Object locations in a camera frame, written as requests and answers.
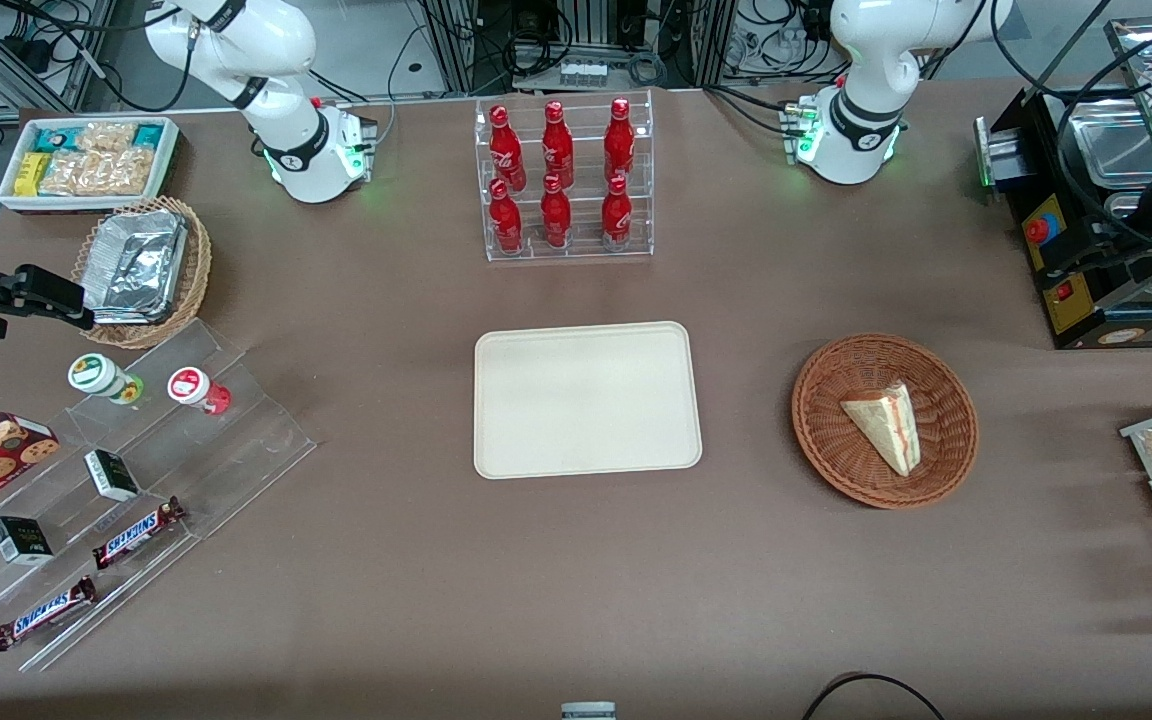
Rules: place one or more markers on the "aluminium foil tray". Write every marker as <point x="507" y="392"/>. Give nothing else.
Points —
<point x="136" y="265"/>

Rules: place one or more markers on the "snickers chocolate bar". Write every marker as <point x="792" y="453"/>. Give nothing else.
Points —
<point x="44" y="613"/>
<point x="136" y="533"/>

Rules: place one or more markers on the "tan wicker basket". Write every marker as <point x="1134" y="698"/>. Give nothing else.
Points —
<point x="194" y="290"/>

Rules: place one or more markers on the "aluminium frame rack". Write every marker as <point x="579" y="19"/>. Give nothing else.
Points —
<point x="453" y="45"/>

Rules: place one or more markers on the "yellow snack packet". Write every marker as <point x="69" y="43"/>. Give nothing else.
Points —
<point x="31" y="174"/>

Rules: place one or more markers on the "teal snack packet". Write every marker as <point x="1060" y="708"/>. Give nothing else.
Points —
<point x="56" y="139"/>
<point x="148" y="136"/>

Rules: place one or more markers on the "small black box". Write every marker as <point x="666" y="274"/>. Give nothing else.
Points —
<point x="21" y="540"/>
<point x="111" y="476"/>

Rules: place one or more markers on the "brown round wicker basket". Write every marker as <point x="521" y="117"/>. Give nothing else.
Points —
<point x="836" y="440"/>

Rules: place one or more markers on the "black machine with yellow panel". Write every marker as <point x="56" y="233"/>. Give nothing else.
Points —
<point x="1066" y="290"/>

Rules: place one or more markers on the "grey object at table edge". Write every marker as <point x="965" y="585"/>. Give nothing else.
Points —
<point x="588" y="712"/>

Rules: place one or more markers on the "green lidded white cup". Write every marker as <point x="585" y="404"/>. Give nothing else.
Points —
<point x="91" y="372"/>

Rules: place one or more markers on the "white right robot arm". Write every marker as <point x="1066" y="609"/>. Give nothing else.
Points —
<point x="296" y="160"/>

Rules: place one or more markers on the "triangle sandwich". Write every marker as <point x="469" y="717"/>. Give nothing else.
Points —
<point x="886" y="425"/>

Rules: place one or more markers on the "beige plastic tray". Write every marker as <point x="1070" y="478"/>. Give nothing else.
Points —
<point x="586" y="400"/>

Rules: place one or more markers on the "clear acrylic bottle rack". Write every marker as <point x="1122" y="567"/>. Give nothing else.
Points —
<point x="586" y="205"/>

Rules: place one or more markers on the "white power strip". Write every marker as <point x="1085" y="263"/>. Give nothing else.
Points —
<point x="583" y="73"/>

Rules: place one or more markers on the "white plastic snack bin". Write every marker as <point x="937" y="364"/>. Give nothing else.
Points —
<point x="86" y="205"/>

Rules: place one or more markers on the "clear acrylic stepped display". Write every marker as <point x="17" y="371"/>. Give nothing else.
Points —
<point x="256" y="440"/>

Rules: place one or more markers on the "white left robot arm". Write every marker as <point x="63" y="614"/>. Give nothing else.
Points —
<point x="851" y="150"/>

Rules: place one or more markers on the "red cola bottle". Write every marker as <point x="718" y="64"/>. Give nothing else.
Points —
<point x="556" y="215"/>
<point x="557" y="148"/>
<point x="616" y="215"/>
<point x="505" y="220"/>
<point x="619" y="143"/>
<point x="506" y="150"/>

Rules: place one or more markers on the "clear cracker bag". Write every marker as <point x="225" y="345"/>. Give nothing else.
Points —
<point x="96" y="173"/>
<point x="106" y="136"/>

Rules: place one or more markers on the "red lidded white cup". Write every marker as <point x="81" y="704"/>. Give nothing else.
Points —
<point x="186" y="384"/>

